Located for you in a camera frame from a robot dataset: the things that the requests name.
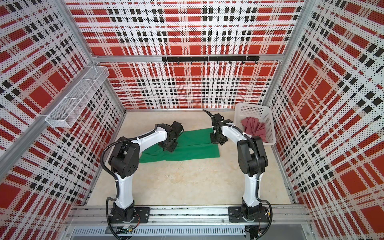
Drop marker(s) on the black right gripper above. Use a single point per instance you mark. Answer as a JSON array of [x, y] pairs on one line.
[[213, 139]]

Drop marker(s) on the maroon crumpled tank top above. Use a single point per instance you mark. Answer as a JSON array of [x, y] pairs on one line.
[[254, 127]]

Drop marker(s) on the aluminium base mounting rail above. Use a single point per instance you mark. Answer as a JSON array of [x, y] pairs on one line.
[[191, 215]]

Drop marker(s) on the white perforated plastic basket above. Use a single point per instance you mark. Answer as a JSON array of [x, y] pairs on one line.
[[264, 114]]

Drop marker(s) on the green tank top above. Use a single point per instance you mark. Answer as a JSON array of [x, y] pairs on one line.
[[192, 145]]

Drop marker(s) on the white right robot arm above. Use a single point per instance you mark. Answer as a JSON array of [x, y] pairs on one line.
[[252, 160]]

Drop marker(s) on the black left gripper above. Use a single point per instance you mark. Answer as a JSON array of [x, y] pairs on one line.
[[170, 149]]

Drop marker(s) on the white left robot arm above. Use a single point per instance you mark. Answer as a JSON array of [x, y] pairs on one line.
[[124, 162]]

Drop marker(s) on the black wall hook rail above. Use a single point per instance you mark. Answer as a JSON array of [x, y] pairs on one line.
[[211, 59]]

